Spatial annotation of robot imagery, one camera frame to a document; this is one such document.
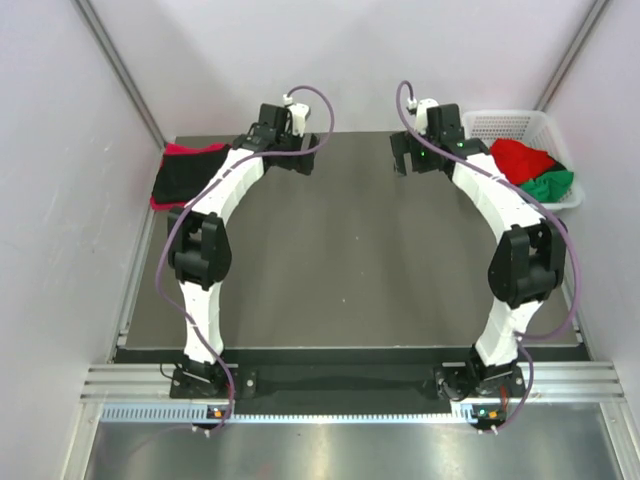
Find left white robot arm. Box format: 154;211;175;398
168;97;314;398

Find right aluminium corner post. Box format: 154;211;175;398
534;0;612;111

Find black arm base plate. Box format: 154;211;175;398
169;364;522;403

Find grey slotted cable duct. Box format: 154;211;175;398
100;403;498;425

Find aluminium frame rail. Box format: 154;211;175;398
80;362;624;404

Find aluminium corner post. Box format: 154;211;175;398
71;0;167;149
534;0;612;111

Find folded pink t shirt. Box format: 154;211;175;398
149;142;229;212

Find left aluminium corner post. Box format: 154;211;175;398
71;0;167;149

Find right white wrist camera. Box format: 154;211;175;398
407;97;439;136

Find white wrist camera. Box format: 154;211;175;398
407;97;439;136
283;94;311;137

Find red t shirt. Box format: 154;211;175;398
489;139;556;186

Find black t shirt in basket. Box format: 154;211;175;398
548;158;567;172

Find green t shirt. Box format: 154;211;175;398
520;170;574;203

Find white plastic basket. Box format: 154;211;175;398
462;110;584;211

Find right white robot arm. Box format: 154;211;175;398
390;97;566;401

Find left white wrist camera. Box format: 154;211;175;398
283;94;311;137

